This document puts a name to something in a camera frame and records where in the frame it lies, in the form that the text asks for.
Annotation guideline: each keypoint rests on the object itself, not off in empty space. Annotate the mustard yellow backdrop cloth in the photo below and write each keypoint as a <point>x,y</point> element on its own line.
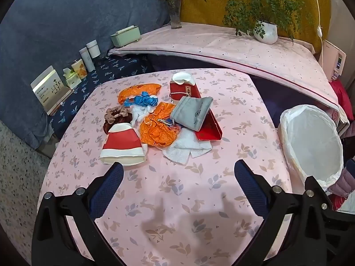
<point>199,8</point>

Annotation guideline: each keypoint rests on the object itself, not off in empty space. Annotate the white tissue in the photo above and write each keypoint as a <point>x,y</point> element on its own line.
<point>183,146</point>

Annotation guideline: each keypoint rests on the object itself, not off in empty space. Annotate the glass vase with pink flowers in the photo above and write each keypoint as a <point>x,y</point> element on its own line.
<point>175,16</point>

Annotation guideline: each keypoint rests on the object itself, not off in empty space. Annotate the pale green tissue box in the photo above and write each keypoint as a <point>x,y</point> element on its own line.
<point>124,37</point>

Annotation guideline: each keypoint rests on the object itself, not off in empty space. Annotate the small orange plastic bag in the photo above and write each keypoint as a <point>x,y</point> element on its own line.
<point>136,90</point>

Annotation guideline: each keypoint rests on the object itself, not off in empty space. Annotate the tall white bottle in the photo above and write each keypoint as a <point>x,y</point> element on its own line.
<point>86,59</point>

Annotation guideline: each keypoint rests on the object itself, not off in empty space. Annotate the green tissue packet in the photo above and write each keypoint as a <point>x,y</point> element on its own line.
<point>71,80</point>

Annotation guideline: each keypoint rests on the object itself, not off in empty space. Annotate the white sock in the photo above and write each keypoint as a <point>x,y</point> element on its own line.
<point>138,115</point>

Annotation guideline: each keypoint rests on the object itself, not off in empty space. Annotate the red cloth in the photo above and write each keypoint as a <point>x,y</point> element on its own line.
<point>341,94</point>

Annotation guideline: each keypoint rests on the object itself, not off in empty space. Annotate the green plant in white pot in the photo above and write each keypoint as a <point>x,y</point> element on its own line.
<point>266,32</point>

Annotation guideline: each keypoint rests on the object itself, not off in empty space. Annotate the yellow orange printed can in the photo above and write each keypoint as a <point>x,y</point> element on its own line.
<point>80,69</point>

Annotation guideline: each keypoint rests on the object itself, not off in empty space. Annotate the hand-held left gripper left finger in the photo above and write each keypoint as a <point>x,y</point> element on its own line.
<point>108,188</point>

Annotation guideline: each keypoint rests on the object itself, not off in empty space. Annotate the short white lidded bottle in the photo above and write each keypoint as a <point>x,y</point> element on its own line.
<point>93,48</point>

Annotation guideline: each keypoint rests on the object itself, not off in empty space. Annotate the pink quilt with red piping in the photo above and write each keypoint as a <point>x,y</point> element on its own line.
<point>235,50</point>

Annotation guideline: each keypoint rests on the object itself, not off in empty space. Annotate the white gold card box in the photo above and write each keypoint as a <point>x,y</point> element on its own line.
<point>50,88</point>

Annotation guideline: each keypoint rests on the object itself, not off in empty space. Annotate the brown scrunchie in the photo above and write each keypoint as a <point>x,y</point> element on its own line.
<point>115,113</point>

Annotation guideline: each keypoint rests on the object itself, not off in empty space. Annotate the mauve quilted garment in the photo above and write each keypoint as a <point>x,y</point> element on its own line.
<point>344,183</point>

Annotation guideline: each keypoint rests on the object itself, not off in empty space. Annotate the navy floral cloth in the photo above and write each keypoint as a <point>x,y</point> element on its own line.
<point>111,69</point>

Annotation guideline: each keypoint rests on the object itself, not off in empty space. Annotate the pink rabbit print tablecloth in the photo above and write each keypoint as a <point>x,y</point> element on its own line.
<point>194,185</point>

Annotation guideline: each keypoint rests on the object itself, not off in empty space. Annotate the red paper tray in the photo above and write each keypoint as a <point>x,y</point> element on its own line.
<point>208,131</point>

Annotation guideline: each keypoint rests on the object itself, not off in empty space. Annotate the bin with white liner bag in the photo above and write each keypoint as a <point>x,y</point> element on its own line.
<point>313,144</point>

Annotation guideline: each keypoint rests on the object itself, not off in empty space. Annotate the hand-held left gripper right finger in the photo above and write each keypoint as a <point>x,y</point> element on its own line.
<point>249,185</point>

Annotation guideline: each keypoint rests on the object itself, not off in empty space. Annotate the blue grey backdrop cloth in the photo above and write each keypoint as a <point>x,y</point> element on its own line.
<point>69,19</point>

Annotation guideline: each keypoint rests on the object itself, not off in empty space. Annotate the blue ribbon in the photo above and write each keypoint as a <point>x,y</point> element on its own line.
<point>140,99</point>

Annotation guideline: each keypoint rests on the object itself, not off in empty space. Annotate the large orange plastic bag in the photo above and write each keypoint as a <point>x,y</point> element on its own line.
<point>155,133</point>

